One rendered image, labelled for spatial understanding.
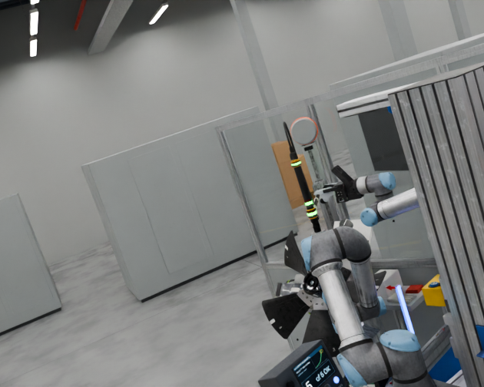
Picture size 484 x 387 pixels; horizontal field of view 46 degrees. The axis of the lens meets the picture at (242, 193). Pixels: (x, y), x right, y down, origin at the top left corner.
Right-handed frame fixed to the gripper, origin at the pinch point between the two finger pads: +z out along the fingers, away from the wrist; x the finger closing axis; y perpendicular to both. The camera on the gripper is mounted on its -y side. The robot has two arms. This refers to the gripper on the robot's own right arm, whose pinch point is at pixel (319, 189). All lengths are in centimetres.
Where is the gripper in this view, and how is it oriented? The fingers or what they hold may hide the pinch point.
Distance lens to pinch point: 263.6
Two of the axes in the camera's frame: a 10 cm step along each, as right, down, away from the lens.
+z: -7.6, 1.6, 6.3
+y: 3.2, 9.4, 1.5
